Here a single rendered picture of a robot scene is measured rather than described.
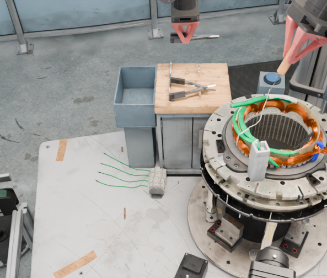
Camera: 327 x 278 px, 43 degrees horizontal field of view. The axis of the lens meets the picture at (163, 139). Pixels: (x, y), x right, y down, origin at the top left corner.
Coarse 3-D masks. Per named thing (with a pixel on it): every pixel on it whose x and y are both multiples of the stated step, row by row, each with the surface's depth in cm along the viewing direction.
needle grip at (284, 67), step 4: (300, 48) 77; (288, 52) 78; (288, 56) 78; (284, 60) 79; (284, 64) 79; (288, 64) 79; (280, 68) 80; (284, 68) 79; (280, 72) 80; (284, 72) 80
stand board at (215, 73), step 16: (160, 64) 121; (176, 64) 121; (192, 64) 120; (208, 64) 120; (224, 64) 120; (160, 80) 116; (192, 80) 115; (208, 80) 115; (224, 80) 115; (160, 96) 111; (192, 96) 110; (208, 96) 110; (224, 96) 110; (160, 112) 109; (176, 112) 109; (192, 112) 109; (208, 112) 109
